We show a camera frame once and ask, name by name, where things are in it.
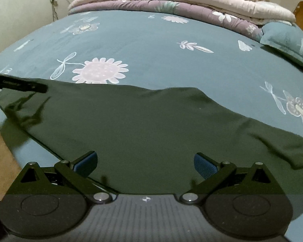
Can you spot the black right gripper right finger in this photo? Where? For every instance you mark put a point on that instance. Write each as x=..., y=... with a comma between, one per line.
x=240, y=202

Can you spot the teal pillow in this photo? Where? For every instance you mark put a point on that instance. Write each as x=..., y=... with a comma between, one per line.
x=287, y=39

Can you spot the dark green garment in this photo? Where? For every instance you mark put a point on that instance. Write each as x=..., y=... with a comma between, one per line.
x=146, y=139

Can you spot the teal floral bed sheet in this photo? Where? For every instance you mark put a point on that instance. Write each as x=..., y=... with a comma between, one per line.
x=156, y=51

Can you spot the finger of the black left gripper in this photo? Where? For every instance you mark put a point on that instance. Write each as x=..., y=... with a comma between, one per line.
x=19, y=84

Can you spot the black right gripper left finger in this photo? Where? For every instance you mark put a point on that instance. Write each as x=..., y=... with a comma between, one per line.
x=45, y=202

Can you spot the purple floral quilt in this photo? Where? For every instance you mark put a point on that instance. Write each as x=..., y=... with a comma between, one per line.
x=177, y=9

